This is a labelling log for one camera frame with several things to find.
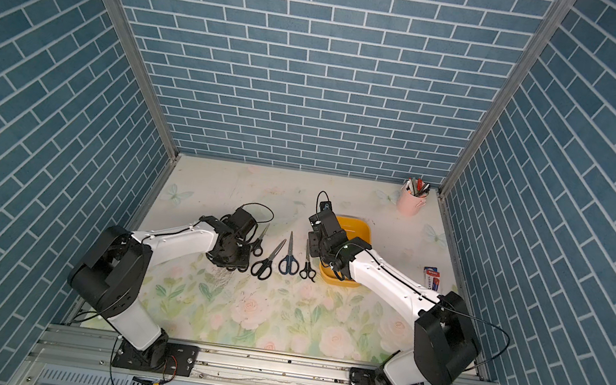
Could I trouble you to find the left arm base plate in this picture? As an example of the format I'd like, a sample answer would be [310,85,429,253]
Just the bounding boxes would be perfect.
[112,340,200,377]

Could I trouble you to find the floral table mat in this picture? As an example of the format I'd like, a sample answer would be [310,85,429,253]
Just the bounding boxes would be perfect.
[79,142,500,382]

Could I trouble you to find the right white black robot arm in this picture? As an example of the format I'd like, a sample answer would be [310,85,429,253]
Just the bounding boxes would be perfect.
[309,201,481,385]

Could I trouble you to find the dark blue handled scissors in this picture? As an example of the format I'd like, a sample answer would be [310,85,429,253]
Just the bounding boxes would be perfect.
[278,233,300,276]

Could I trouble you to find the pink pen holder cup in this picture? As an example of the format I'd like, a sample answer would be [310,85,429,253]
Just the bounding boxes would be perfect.
[396,177,430,217]

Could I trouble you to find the yellow plastic storage box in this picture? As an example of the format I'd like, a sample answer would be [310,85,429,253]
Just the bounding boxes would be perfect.
[316,214,376,291]

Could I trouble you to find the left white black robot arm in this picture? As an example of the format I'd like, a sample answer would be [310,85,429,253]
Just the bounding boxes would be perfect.
[67,208,258,355]

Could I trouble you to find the small black silver scissors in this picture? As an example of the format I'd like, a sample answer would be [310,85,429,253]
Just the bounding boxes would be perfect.
[251,225,269,257]

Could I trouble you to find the pencil box white blue red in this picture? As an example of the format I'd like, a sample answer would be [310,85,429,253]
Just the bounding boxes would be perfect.
[424,266,441,293]

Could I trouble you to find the aluminium front rail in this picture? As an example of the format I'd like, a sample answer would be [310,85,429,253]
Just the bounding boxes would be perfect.
[27,324,497,385]

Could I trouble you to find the thin black scissors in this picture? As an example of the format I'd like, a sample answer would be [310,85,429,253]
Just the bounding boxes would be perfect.
[298,240,317,283]

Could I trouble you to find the medium black silver scissors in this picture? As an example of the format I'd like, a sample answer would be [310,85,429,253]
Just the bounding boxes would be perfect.
[250,238,287,281]

